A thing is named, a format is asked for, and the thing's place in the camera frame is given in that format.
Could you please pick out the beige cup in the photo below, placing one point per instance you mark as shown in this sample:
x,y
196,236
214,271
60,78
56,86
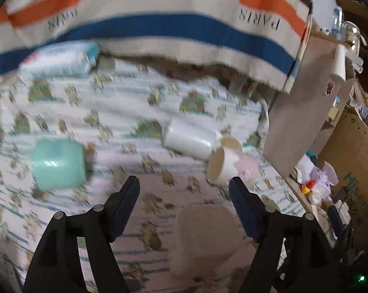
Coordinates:
x,y
205,244

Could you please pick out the white cylinder bottle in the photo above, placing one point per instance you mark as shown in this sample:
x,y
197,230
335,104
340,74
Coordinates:
x,y
339,64

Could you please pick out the mint green cup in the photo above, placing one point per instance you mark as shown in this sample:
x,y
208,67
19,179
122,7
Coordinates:
x,y
58,163

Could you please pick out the pink and white mug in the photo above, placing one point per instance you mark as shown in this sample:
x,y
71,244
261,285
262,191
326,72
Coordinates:
x,y
232,163

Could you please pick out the white cup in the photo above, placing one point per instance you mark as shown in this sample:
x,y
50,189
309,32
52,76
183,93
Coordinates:
x,y
190,139

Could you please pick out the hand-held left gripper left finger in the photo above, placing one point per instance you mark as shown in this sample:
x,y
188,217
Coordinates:
x,y
127,207

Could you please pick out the wooden board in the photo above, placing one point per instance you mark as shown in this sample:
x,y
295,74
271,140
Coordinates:
x,y
306,103

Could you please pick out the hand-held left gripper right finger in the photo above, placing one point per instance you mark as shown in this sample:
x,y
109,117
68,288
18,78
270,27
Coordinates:
x,y
244,210

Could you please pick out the clear glass bottle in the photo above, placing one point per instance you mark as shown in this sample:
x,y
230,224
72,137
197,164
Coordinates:
x,y
337,21

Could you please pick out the cardboard box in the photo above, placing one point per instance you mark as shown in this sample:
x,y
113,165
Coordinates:
x,y
351,158

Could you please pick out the striped blanket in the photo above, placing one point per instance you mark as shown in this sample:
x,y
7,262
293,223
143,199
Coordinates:
x,y
141,15

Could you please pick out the pile of small toys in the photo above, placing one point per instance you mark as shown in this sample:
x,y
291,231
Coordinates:
x,y
316,180

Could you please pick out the teddy bear print bed sheet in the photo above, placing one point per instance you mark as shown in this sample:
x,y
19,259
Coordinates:
x,y
110,113

